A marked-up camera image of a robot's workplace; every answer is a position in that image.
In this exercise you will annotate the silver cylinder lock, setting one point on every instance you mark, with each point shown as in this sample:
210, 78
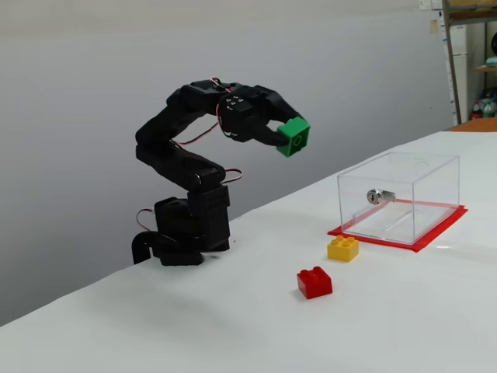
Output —
374, 196

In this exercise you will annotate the white paper label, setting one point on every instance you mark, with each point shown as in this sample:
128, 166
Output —
425, 4

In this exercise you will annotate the yellow lego brick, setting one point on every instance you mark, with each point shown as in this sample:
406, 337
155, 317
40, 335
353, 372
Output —
343, 248

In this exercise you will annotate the teal object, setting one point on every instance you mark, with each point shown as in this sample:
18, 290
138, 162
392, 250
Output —
492, 61

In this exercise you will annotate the metal shelf rack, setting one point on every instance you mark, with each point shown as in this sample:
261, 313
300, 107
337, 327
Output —
471, 4

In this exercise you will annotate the black table clamp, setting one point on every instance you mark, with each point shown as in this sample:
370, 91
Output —
139, 246

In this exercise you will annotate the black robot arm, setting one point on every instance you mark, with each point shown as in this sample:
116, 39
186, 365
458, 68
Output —
171, 155

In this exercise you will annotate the orange table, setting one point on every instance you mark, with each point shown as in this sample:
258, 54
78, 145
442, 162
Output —
477, 124

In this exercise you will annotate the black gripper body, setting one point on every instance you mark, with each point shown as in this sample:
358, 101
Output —
253, 109

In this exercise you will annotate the red base mat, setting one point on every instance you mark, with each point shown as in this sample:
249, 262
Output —
438, 229

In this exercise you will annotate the green plastic bottle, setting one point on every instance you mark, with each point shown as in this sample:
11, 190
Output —
490, 109

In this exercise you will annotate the white cabinet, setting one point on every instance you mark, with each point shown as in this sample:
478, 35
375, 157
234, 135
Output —
460, 39

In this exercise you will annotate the transparent plastic box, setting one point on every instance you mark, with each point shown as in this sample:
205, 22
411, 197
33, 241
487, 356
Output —
419, 182

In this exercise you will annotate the green lego brick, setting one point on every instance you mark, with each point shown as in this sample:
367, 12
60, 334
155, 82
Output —
296, 138

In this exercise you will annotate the beige paper label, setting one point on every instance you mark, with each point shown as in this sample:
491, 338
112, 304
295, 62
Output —
434, 26

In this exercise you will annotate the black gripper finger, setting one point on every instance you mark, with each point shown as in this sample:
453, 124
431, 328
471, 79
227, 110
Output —
285, 107
270, 136

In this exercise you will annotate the red lego brick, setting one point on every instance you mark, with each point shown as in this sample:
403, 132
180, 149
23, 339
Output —
314, 284

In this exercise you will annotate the red capped bottle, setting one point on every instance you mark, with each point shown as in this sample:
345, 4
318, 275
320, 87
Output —
477, 110

